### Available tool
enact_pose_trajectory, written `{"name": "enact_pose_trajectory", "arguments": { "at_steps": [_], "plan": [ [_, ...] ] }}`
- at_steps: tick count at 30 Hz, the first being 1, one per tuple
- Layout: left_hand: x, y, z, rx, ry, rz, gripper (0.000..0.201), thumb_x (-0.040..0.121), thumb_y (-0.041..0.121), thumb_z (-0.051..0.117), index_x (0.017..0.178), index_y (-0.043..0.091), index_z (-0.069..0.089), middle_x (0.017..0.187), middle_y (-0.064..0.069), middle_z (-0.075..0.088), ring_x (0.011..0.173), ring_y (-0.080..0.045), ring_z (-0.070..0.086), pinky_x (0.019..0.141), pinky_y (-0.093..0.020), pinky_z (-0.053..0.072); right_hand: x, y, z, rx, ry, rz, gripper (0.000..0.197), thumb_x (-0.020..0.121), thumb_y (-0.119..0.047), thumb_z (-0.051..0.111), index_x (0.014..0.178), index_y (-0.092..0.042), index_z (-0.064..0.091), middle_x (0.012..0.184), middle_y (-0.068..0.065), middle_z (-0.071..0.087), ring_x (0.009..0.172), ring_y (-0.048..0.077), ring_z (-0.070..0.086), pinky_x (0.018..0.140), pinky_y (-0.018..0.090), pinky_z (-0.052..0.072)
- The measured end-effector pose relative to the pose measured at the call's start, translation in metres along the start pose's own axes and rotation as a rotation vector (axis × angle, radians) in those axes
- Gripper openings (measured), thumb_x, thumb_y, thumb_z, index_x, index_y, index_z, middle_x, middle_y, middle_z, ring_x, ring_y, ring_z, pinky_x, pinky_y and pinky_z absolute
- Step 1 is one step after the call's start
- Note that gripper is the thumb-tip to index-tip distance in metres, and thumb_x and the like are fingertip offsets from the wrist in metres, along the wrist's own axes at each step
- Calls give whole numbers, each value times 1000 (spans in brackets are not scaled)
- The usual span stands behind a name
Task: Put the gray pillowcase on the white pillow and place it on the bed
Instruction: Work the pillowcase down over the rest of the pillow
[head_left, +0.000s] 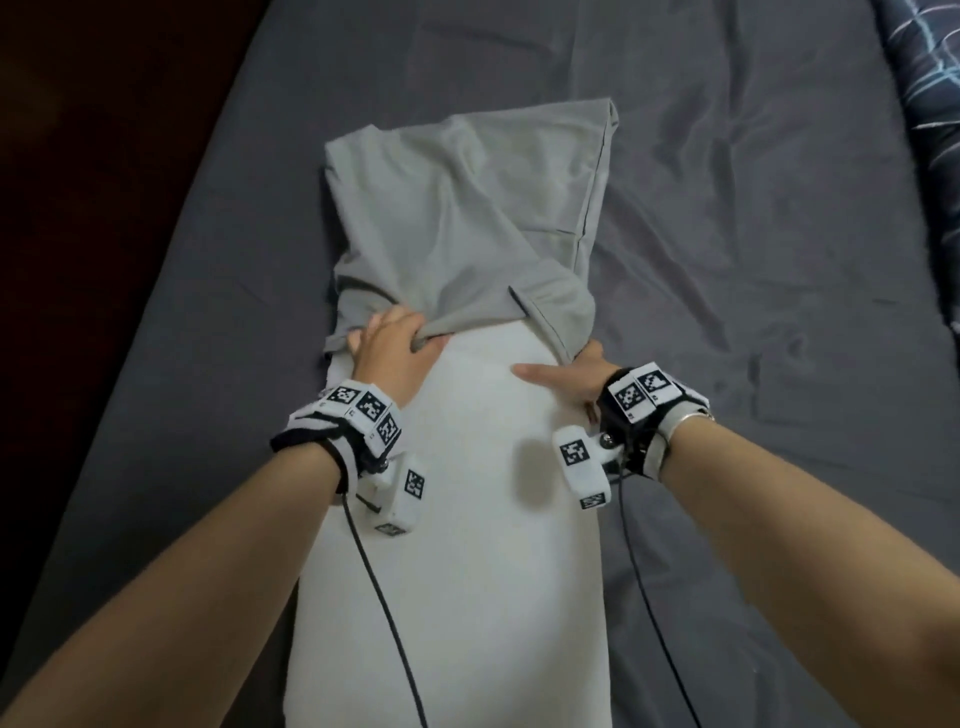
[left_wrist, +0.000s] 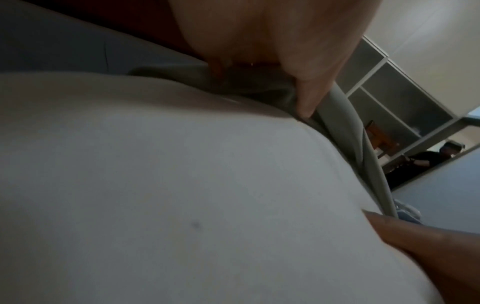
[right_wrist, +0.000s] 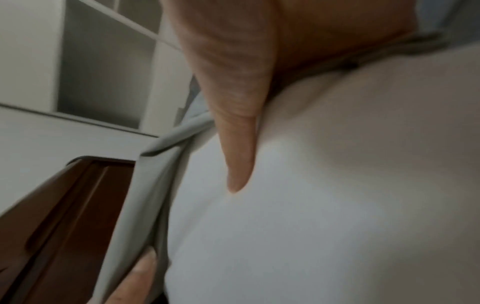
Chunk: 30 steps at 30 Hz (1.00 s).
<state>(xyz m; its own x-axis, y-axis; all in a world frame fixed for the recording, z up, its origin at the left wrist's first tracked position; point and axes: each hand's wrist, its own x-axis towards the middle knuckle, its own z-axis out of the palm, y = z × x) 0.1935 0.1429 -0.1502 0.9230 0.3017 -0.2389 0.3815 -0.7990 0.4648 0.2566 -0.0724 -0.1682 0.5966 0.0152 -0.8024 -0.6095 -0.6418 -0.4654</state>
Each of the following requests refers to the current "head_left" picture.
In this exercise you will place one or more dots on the person's left hand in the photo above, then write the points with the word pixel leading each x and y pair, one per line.
pixel 390 352

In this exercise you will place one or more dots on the person's right hand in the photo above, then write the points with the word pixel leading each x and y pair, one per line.
pixel 577 379

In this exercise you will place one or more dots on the grey pillowcase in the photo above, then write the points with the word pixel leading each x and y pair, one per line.
pixel 465 217

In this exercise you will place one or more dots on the white pillow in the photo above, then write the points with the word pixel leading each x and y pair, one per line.
pixel 465 600

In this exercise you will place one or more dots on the person's left forearm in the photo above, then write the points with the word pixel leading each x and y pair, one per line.
pixel 187 600

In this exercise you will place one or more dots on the person's right forearm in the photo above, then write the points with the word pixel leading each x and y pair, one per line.
pixel 810 562

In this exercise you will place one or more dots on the navy patterned quilt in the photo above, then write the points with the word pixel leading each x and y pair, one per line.
pixel 930 112

